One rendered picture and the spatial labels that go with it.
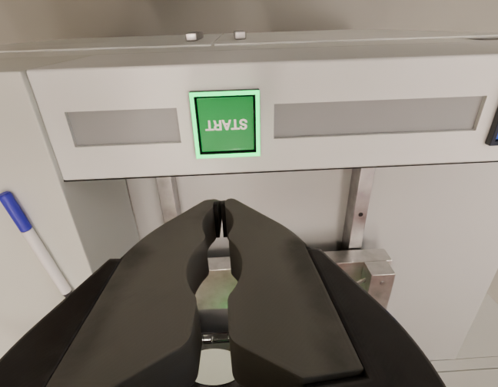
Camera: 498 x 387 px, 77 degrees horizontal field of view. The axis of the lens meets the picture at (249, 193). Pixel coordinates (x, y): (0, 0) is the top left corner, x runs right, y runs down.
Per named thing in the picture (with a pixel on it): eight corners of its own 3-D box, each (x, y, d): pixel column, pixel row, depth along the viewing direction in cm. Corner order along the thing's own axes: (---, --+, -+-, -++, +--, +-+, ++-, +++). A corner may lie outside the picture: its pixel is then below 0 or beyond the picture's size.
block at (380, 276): (377, 299, 49) (386, 315, 46) (356, 301, 49) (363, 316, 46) (386, 260, 45) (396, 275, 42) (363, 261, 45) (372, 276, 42)
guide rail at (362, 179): (333, 359, 65) (338, 374, 63) (324, 360, 65) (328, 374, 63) (372, 127, 42) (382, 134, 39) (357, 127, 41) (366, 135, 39)
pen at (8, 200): (77, 306, 33) (4, 195, 27) (68, 308, 33) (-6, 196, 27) (81, 299, 34) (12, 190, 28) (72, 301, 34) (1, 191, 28)
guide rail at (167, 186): (205, 368, 65) (204, 382, 62) (195, 368, 65) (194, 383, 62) (169, 136, 41) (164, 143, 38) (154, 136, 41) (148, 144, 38)
